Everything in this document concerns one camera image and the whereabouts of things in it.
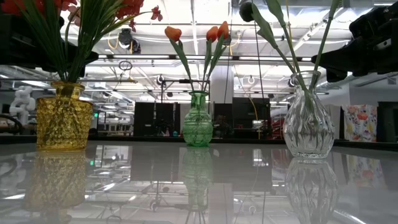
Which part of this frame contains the clear ribbed glass vase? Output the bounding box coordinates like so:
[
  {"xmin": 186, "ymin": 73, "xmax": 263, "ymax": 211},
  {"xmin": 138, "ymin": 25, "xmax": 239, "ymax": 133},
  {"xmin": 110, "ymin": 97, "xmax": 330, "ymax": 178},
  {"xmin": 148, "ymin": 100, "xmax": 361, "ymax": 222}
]
[{"xmin": 282, "ymin": 70, "xmax": 336, "ymax": 159}]

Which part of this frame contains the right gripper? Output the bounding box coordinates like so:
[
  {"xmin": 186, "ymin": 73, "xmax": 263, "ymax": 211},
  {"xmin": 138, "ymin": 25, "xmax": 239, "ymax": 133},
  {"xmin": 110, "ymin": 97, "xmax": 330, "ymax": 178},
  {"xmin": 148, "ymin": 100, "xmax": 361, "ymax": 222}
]
[{"xmin": 312, "ymin": 6, "xmax": 398, "ymax": 83}]

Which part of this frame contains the white robot figure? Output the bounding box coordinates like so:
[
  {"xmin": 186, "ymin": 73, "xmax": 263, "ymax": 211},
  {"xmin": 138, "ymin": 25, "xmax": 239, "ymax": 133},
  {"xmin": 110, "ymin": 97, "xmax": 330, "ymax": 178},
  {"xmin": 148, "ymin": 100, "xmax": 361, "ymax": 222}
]
[{"xmin": 9, "ymin": 86, "xmax": 36, "ymax": 124}]

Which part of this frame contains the green glass vase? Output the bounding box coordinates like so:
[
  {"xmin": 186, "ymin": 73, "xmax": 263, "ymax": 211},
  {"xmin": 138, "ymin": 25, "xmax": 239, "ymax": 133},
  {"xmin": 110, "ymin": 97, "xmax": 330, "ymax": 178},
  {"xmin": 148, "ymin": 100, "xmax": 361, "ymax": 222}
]
[{"xmin": 182, "ymin": 90, "xmax": 214, "ymax": 147}]

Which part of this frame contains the ceiling light strip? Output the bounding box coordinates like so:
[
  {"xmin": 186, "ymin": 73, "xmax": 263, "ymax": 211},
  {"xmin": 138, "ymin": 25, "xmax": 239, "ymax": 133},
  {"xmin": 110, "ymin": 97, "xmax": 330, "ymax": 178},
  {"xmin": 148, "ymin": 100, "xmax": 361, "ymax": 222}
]
[{"xmin": 83, "ymin": 53, "xmax": 315, "ymax": 63}]

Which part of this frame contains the yellow textured glass vase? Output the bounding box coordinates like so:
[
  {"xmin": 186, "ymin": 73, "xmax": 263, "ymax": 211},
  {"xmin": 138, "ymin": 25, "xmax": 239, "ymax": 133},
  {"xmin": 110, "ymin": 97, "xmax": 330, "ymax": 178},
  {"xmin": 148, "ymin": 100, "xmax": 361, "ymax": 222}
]
[{"xmin": 35, "ymin": 81, "xmax": 94, "ymax": 151}]

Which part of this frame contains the black hanging cable loop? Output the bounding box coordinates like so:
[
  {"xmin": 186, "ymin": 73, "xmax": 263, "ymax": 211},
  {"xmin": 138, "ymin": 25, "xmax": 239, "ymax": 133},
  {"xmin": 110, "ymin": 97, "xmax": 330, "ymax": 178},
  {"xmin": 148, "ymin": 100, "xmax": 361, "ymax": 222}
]
[{"xmin": 118, "ymin": 60, "xmax": 134, "ymax": 72}]

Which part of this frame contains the yellow hanging cable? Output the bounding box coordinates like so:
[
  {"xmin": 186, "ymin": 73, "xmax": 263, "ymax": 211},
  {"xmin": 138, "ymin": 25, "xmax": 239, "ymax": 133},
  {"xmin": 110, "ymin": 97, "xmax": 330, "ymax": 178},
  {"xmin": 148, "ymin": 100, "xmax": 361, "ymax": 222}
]
[{"xmin": 285, "ymin": 0, "xmax": 295, "ymax": 68}]

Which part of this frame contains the black partition panel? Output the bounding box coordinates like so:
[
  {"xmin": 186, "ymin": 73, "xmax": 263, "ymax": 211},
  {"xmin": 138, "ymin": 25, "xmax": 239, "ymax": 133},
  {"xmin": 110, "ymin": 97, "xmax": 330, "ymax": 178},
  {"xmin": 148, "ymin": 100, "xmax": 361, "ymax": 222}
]
[
  {"xmin": 134, "ymin": 101, "xmax": 181, "ymax": 137},
  {"xmin": 213, "ymin": 97, "xmax": 271, "ymax": 139}
]

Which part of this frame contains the floral patterned cloth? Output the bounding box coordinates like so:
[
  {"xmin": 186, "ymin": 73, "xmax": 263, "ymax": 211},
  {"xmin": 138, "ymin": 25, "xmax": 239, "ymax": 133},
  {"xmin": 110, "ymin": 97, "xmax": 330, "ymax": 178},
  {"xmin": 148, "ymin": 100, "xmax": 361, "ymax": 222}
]
[{"xmin": 341, "ymin": 105, "xmax": 378, "ymax": 142}]

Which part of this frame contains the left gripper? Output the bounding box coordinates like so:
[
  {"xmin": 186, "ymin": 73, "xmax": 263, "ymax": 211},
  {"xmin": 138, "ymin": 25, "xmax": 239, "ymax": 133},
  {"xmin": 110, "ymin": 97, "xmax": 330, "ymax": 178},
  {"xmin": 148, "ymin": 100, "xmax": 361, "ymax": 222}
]
[{"xmin": 0, "ymin": 14, "xmax": 100, "ymax": 78}]

